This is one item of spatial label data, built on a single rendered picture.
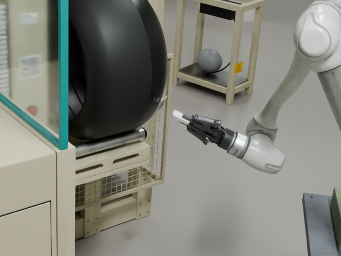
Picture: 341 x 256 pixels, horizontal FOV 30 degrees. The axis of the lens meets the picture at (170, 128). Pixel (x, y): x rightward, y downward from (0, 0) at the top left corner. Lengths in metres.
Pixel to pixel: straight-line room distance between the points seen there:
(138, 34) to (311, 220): 0.97
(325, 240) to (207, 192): 1.56
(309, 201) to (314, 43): 0.89
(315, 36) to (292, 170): 2.41
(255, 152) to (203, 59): 3.02
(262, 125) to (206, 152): 1.93
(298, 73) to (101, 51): 0.66
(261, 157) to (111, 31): 0.71
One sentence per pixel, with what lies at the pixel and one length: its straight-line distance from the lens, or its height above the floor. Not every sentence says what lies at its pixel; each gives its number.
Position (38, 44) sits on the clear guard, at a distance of 1.48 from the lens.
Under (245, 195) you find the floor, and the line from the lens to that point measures 3.86.
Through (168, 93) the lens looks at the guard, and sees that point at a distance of 3.07.
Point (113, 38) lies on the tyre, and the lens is 2.06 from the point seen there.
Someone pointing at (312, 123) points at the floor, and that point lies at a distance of 4.98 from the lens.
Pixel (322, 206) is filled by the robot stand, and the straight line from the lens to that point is 2.59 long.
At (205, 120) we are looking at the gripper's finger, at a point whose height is 1.02.
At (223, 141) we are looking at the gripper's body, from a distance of 2.29.
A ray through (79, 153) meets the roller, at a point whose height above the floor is 0.90.
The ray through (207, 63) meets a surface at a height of 0.24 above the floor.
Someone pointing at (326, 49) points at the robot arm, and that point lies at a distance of 1.89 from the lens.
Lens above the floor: 1.94
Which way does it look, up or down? 25 degrees down
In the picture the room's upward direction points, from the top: 4 degrees clockwise
